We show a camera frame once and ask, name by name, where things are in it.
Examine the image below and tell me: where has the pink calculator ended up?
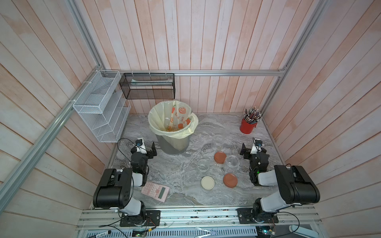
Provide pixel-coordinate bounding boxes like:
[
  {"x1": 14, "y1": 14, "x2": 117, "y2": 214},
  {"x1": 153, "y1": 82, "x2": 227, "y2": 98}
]
[{"x1": 141, "y1": 182, "x2": 170, "y2": 202}]

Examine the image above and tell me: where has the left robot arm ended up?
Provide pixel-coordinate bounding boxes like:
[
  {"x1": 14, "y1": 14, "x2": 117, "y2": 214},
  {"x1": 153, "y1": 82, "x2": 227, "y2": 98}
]
[{"x1": 93, "y1": 139, "x2": 160, "y2": 227}]

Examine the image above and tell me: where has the red pencil cup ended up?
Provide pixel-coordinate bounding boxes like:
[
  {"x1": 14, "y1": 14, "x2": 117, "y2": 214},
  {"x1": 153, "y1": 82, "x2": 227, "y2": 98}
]
[{"x1": 240, "y1": 119, "x2": 258, "y2": 134}]

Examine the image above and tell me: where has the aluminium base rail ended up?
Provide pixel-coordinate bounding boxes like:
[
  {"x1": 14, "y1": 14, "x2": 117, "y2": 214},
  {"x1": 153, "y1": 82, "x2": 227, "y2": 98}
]
[{"x1": 76, "y1": 205, "x2": 323, "y2": 238}]

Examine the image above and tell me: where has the oatmeal jar with brown lid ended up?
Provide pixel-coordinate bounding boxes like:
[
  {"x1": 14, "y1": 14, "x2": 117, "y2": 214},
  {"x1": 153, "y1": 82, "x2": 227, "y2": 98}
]
[{"x1": 225, "y1": 155, "x2": 240, "y2": 170}]

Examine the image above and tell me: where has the brown jar lid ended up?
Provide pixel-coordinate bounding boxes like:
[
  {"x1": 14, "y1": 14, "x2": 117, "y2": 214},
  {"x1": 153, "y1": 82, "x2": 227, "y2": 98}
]
[
  {"x1": 214, "y1": 151, "x2": 227, "y2": 164},
  {"x1": 223, "y1": 173, "x2": 238, "y2": 188}
]

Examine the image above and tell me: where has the cream jar lid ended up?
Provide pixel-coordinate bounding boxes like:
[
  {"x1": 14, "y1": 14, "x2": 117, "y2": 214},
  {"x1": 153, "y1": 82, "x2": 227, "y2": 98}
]
[{"x1": 201, "y1": 176, "x2": 215, "y2": 190}]

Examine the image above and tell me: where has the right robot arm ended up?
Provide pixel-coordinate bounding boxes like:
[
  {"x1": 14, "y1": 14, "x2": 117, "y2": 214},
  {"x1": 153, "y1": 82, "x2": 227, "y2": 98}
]
[{"x1": 237, "y1": 140, "x2": 320, "y2": 224}]

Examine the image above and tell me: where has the oatmeal jar with cream lid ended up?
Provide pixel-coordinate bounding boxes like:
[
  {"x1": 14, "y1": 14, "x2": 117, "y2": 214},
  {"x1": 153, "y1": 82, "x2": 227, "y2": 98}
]
[{"x1": 196, "y1": 159, "x2": 210, "y2": 173}]

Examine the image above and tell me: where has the grey trash bin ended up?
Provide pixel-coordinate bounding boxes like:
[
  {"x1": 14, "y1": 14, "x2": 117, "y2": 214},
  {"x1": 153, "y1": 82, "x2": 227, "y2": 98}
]
[{"x1": 156, "y1": 135, "x2": 190, "y2": 155}]

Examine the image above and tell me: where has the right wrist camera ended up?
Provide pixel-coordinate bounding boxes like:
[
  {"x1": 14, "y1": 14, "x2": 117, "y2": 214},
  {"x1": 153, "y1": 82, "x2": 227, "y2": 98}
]
[{"x1": 251, "y1": 137, "x2": 263, "y2": 154}]

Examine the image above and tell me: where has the black wire mesh basket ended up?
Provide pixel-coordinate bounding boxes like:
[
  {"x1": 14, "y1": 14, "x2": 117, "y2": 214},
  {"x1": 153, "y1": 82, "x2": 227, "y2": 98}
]
[{"x1": 119, "y1": 72, "x2": 176, "y2": 100}]

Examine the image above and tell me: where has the horizontal aluminium frame bar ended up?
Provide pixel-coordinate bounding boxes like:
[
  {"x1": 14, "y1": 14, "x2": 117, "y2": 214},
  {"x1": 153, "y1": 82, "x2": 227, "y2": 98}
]
[{"x1": 118, "y1": 69, "x2": 285, "y2": 76}]

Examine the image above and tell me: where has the white wire mesh shelf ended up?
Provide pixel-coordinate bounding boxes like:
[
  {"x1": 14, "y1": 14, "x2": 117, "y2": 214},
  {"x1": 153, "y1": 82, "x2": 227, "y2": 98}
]
[{"x1": 73, "y1": 70, "x2": 131, "y2": 143}]

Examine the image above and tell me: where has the bundle of pencils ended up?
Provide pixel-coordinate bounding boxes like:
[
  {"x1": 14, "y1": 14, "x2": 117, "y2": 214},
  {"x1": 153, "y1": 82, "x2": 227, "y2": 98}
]
[{"x1": 243, "y1": 107, "x2": 263, "y2": 125}]

